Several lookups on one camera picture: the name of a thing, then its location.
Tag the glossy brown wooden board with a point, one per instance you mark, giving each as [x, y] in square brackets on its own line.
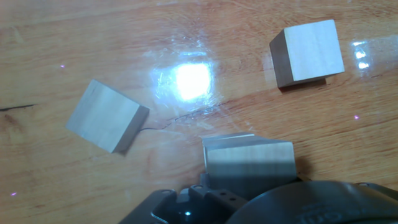
[62, 186]

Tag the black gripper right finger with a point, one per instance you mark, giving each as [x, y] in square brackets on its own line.
[384, 189]

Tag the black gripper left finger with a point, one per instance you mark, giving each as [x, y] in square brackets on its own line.
[202, 200]

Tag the light wooden cube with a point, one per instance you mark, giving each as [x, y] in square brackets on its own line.
[230, 138]
[314, 49]
[248, 165]
[102, 115]

